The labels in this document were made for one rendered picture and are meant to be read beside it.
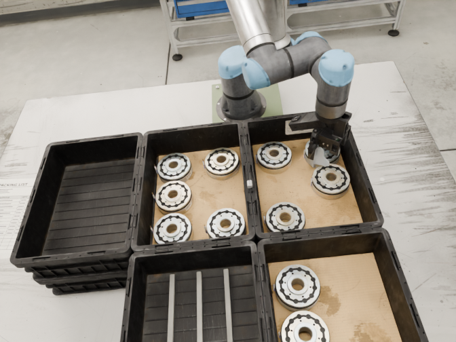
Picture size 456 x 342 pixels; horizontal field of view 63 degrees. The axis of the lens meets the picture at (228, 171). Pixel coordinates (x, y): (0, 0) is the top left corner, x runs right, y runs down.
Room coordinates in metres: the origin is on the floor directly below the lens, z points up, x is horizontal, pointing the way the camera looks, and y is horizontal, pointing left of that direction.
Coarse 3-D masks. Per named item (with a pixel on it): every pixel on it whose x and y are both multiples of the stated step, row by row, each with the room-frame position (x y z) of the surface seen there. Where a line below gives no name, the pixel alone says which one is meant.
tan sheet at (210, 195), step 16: (192, 160) 0.77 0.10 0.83; (240, 160) 0.74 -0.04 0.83; (192, 176) 0.71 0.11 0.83; (208, 176) 0.70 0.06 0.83; (240, 176) 0.68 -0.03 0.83; (192, 192) 0.65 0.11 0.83; (208, 192) 0.64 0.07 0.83; (224, 192) 0.63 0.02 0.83; (240, 192) 0.62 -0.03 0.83; (192, 208) 0.59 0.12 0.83; (208, 208) 0.58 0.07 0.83; (240, 208) 0.57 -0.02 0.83; (192, 224) 0.54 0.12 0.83
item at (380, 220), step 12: (252, 120) 0.80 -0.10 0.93; (264, 120) 0.79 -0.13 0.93; (360, 156) 0.60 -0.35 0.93; (252, 168) 0.62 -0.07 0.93; (360, 168) 0.56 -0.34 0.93; (252, 180) 0.58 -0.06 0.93; (252, 192) 0.55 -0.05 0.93; (372, 192) 0.48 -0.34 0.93; (252, 204) 0.51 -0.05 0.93; (372, 204) 0.45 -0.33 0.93; (312, 228) 0.41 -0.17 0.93; (324, 228) 0.41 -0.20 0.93; (336, 228) 0.40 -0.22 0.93; (348, 228) 0.40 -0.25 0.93; (360, 228) 0.39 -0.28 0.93
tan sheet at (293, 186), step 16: (288, 144) 0.77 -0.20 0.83; (304, 144) 0.76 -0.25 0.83; (304, 160) 0.70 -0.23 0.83; (256, 176) 0.67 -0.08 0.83; (272, 176) 0.66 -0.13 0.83; (288, 176) 0.65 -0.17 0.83; (304, 176) 0.64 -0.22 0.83; (272, 192) 0.60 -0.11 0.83; (288, 192) 0.59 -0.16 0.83; (304, 192) 0.58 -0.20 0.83; (352, 192) 0.56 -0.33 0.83; (304, 208) 0.53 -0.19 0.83; (320, 208) 0.52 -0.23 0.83; (336, 208) 0.51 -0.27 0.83; (352, 208) 0.51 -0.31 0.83; (320, 224) 0.48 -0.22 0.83; (336, 224) 0.47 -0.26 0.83
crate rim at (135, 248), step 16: (176, 128) 0.82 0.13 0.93; (192, 128) 0.81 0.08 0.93; (240, 128) 0.77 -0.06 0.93; (144, 144) 0.78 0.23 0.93; (240, 144) 0.71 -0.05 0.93; (144, 160) 0.71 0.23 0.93; (144, 176) 0.66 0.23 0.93; (192, 240) 0.44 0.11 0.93; (208, 240) 0.43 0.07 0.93; (224, 240) 0.42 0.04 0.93; (240, 240) 0.42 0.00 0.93
